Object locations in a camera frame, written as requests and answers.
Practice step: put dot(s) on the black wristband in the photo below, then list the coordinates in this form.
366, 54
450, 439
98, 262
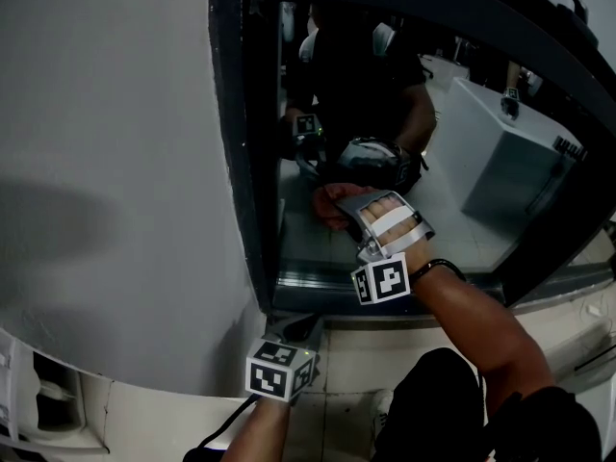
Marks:
440, 265

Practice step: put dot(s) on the red-brown cloth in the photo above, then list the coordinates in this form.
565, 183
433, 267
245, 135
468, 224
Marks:
327, 205

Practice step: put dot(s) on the person's black clothing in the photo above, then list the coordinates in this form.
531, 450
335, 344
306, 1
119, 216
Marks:
457, 412

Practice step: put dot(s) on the person's right hand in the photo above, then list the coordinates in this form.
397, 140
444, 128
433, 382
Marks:
382, 206

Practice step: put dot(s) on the white plastic chair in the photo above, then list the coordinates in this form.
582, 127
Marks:
53, 402

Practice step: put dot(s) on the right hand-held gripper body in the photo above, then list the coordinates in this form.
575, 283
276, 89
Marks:
385, 279

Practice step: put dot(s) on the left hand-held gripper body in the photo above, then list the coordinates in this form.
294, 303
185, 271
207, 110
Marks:
279, 371

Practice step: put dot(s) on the clear window glass pane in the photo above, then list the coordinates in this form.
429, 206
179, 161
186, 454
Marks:
481, 128

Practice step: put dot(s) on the person's left forearm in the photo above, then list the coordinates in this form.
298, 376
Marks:
262, 431

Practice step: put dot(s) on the mirrored glass door panel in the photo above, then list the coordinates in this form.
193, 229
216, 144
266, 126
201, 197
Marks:
236, 137

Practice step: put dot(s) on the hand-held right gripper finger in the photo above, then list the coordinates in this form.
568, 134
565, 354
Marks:
358, 201
352, 229

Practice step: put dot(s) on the person's right forearm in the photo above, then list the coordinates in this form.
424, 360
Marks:
481, 325

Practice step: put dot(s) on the frosted window pane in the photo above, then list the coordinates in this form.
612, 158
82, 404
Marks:
604, 12

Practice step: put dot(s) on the person's white shoe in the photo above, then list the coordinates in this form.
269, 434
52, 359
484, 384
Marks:
382, 409

